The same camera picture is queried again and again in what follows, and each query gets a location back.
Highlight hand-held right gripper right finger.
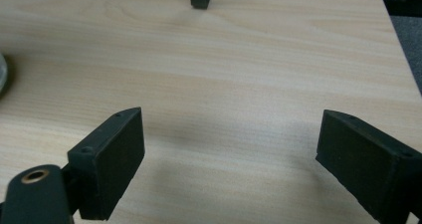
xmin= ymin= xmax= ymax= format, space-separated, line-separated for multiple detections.
xmin=315 ymin=109 xmax=422 ymax=224

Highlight grey round object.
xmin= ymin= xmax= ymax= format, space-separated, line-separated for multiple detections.
xmin=0 ymin=53 xmax=9 ymax=96

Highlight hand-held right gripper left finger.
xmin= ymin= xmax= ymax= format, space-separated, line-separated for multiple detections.
xmin=67 ymin=107 xmax=146 ymax=222

